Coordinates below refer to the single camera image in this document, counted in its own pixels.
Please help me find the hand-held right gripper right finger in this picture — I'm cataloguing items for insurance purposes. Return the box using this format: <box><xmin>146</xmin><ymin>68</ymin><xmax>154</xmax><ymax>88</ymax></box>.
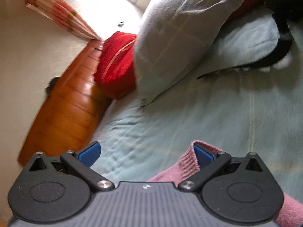
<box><xmin>179</xmin><ymin>144</ymin><xmax>264</xmax><ymax>192</ymax></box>

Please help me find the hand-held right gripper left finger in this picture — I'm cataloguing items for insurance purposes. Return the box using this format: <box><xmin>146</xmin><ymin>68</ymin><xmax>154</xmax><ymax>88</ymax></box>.
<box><xmin>29</xmin><ymin>141</ymin><xmax>114</xmax><ymax>192</ymax></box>

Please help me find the pink and white sweater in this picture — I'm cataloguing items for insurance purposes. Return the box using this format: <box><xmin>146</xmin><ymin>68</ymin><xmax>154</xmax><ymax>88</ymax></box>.
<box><xmin>147</xmin><ymin>140</ymin><xmax>303</xmax><ymax>227</ymax></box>

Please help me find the green checked blanket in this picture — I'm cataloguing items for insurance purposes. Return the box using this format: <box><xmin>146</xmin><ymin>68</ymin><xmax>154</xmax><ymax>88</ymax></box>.
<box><xmin>90</xmin><ymin>7</ymin><xmax>303</xmax><ymax>182</ymax></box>

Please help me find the wooden headboard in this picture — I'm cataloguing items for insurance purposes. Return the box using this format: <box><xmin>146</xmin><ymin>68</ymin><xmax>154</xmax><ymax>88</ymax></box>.
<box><xmin>18</xmin><ymin>40</ymin><xmax>112</xmax><ymax>166</ymax></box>

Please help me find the small dark cloth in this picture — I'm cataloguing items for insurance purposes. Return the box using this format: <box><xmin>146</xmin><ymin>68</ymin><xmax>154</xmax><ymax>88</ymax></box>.
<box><xmin>46</xmin><ymin>77</ymin><xmax>61</xmax><ymax>95</ymax></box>

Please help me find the grey pillow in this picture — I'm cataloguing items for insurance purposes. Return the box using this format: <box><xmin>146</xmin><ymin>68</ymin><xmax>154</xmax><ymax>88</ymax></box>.
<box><xmin>133</xmin><ymin>0</ymin><xmax>245</xmax><ymax>106</ymax></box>

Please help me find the orange patterned curtain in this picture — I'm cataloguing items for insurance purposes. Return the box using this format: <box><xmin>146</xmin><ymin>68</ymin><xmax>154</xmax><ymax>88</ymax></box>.
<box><xmin>24</xmin><ymin>0</ymin><xmax>102</xmax><ymax>40</ymax></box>

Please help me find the red cushion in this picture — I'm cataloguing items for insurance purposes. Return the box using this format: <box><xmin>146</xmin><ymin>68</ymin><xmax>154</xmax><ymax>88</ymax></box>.
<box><xmin>187</xmin><ymin>0</ymin><xmax>266</xmax><ymax>19</ymax></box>

